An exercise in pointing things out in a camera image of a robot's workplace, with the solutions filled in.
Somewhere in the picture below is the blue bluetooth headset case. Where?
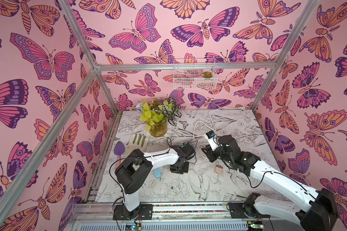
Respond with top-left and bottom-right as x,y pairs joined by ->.
153,168 -> 162,180

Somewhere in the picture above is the glass vase with plants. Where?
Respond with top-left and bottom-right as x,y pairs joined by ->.
136,97 -> 182,137

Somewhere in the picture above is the aluminium frame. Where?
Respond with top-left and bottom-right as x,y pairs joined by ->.
0,0 -> 320,220

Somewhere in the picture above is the white power cable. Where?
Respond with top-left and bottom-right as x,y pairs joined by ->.
192,106 -> 246,151

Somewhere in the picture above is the white wire basket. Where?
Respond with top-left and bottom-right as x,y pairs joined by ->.
172,59 -> 218,91

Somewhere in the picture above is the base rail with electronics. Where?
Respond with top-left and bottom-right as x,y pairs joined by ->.
66,201 -> 302,231

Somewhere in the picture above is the small potted succulent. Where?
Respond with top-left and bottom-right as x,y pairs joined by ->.
202,71 -> 213,79

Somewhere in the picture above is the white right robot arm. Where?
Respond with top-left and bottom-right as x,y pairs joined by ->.
202,131 -> 338,231

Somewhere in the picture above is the pink charger adapter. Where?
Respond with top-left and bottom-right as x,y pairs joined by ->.
215,165 -> 223,175

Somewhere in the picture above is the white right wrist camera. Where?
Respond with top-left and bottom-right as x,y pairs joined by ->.
204,130 -> 219,151

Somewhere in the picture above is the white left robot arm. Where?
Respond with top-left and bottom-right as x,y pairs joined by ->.
114,142 -> 196,220

